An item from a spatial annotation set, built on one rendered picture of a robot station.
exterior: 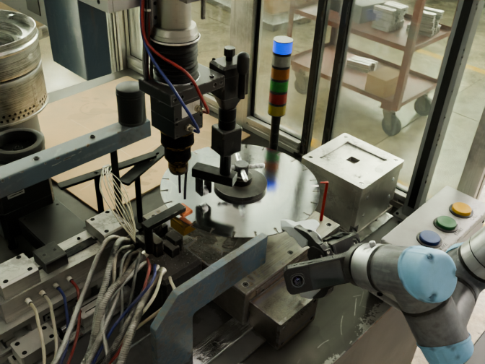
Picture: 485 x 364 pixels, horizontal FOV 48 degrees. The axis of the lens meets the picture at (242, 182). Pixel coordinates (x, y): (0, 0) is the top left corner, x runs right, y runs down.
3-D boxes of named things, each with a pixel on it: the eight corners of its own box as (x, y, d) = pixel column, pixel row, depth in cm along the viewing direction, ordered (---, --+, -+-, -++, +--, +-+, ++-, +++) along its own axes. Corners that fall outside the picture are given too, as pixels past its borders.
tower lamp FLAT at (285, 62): (280, 59, 133) (281, 47, 131) (294, 65, 130) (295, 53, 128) (267, 63, 130) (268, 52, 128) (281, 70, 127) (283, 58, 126)
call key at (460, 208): (455, 206, 122) (457, 199, 121) (472, 214, 120) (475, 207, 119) (447, 214, 120) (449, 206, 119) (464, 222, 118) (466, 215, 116)
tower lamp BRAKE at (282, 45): (281, 46, 131) (282, 34, 129) (295, 52, 128) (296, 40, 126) (268, 51, 128) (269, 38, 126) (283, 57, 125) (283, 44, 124)
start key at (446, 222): (440, 219, 118) (442, 212, 117) (457, 229, 116) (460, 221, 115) (431, 228, 116) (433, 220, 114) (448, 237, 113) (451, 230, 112)
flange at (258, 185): (258, 206, 109) (258, 196, 107) (205, 193, 111) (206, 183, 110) (273, 176, 117) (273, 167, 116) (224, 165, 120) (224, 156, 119)
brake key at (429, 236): (424, 234, 114) (426, 227, 113) (442, 243, 111) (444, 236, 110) (413, 243, 111) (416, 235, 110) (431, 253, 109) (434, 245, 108)
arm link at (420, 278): (437, 321, 75) (412, 269, 73) (380, 308, 84) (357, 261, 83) (470, 287, 78) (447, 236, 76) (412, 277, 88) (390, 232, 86)
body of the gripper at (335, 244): (346, 269, 102) (393, 276, 92) (310, 286, 98) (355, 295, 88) (336, 230, 102) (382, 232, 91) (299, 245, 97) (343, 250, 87)
